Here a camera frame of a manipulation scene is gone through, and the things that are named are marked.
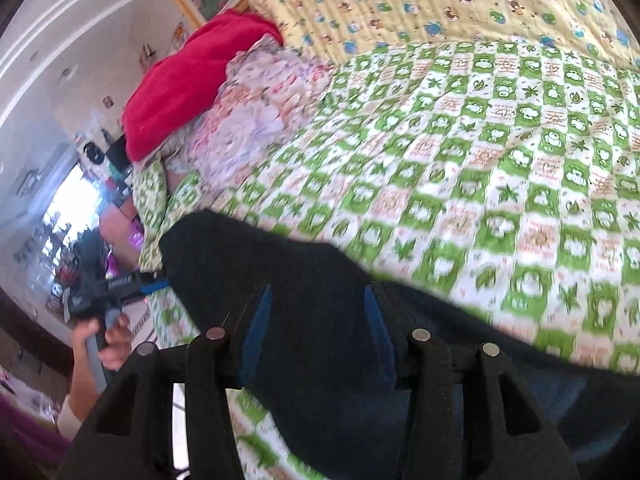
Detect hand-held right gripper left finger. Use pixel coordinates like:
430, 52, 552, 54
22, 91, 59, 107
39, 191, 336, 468
57, 282, 274, 480

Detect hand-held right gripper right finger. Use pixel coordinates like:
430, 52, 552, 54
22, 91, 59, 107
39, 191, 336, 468
363, 285, 581, 480

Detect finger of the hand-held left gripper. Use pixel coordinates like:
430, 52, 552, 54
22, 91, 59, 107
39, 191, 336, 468
135, 270, 173, 300

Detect black pants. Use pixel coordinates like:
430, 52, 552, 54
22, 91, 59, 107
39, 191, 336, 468
159, 209, 640, 480

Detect person's left forearm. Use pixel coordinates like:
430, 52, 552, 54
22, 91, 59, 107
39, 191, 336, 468
56, 332, 108, 438

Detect person's left hand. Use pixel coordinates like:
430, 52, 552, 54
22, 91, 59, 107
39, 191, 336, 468
71, 314, 132, 372

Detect green checkered printed blanket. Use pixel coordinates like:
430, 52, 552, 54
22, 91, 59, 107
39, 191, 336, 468
131, 40, 640, 480

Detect floral pink quilt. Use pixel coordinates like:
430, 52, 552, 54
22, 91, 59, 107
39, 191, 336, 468
162, 35, 336, 201

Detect red pillow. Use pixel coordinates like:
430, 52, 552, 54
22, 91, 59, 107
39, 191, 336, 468
122, 10, 285, 163

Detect yellow printed quilt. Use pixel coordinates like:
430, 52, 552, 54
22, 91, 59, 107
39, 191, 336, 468
247, 0, 640, 68

